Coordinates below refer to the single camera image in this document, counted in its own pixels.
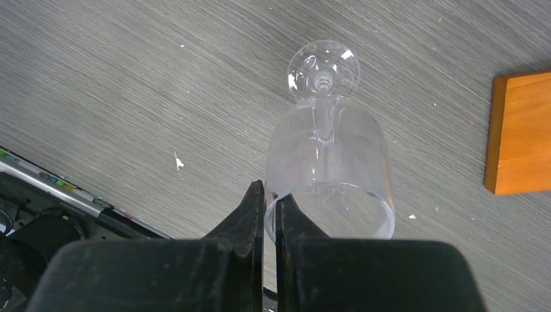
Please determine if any orange wooden rack base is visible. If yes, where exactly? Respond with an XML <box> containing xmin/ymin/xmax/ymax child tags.
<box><xmin>484</xmin><ymin>70</ymin><xmax>550</xmax><ymax>195</ymax></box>

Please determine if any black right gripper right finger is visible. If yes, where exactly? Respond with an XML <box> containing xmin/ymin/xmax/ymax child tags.
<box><xmin>275</xmin><ymin>195</ymin><xmax>487</xmax><ymax>311</ymax></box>

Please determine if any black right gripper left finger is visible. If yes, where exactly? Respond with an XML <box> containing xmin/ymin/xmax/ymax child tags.
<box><xmin>27</xmin><ymin>181</ymin><xmax>265</xmax><ymax>311</ymax></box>

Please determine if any clear wine glass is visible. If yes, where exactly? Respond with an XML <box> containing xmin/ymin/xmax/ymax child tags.
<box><xmin>264</xmin><ymin>40</ymin><xmax>396</xmax><ymax>239</ymax></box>

